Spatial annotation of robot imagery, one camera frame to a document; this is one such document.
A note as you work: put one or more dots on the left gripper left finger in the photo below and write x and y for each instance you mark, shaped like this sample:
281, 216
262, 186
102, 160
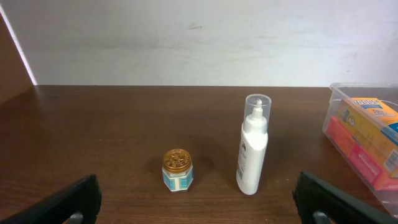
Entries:
81, 197

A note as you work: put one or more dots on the clear plastic container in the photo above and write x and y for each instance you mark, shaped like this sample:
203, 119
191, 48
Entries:
385, 92

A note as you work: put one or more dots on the white spray bottle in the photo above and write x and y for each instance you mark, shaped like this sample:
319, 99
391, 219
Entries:
254, 140

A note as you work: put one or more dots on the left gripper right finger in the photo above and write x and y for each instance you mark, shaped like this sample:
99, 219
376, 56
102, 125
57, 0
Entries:
320, 202

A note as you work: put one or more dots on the small gold-lidded balm jar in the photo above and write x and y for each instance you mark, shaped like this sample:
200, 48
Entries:
177, 170

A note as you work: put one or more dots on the orange medicine box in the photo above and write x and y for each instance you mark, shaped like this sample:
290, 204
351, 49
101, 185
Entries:
361, 160

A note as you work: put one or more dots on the yellow blue medicine box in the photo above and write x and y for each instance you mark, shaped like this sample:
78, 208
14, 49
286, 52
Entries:
374, 125

